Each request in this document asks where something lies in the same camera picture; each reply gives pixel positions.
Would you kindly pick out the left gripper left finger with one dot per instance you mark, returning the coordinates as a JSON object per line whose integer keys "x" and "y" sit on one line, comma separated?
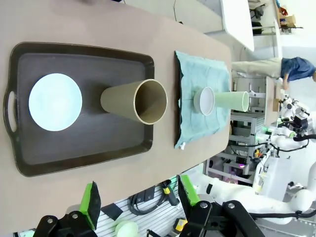
{"x": 87, "y": 205}

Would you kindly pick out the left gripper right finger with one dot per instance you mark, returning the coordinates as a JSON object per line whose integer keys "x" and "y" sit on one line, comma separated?
{"x": 190, "y": 195}

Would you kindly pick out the pale grey bowl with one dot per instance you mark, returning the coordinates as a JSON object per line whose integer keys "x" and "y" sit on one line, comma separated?
{"x": 206, "y": 101}

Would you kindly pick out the pale green tall cup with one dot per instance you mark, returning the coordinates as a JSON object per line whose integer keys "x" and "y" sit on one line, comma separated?
{"x": 229, "y": 101}

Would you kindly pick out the light blue bowl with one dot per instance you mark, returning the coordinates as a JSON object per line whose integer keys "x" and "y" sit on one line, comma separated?
{"x": 55, "y": 102}

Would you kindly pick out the brown tall cup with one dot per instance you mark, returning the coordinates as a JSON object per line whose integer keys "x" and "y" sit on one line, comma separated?
{"x": 118, "y": 98}

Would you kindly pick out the teal green cloth mat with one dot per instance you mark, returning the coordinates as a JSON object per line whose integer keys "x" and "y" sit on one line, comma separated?
{"x": 202, "y": 69}

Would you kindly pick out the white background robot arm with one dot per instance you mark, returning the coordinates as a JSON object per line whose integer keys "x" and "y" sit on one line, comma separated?
{"x": 284, "y": 138}

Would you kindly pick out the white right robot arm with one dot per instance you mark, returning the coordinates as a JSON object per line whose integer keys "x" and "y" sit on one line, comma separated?
{"x": 237, "y": 195}

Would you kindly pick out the white mat label tag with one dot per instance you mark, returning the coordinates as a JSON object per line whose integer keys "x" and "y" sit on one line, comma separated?
{"x": 182, "y": 146}

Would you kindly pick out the dark brown plastic tray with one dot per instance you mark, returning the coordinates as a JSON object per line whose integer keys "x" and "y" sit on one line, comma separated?
{"x": 177, "y": 74}
{"x": 98, "y": 148}

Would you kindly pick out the yellow black hand tool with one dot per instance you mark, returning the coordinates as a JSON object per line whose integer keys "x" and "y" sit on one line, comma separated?
{"x": 170, "y": 192}

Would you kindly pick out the yellow black small device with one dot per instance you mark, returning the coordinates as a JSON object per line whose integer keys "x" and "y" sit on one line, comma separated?
{"x": 181, "y": 224}

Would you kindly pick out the pale green round dish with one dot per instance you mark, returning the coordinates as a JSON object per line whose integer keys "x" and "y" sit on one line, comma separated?
{"x": 126, "y": 228}

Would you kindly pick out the translucent white plastic box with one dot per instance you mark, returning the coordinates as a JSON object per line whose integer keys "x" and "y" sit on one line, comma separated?
{"x": 274, "y": 177}

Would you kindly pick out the wooden background table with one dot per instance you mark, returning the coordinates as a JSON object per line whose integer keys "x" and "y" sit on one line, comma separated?
{"x": 272, "y": 103}

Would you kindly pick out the background person blue top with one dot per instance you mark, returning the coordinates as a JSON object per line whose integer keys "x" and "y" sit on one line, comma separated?
{"x": 293, "y": 67}

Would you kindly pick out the large white table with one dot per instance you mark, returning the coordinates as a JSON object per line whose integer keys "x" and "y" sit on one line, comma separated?
{"x": 237, "y": 22}

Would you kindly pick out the cardboard box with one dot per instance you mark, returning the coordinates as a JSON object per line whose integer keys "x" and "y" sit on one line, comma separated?
{"x": 287, "y": 21}

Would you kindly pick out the aluminium frame shelf rack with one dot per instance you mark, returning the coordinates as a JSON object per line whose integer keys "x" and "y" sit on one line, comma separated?
{"x": 244, "y": 138}

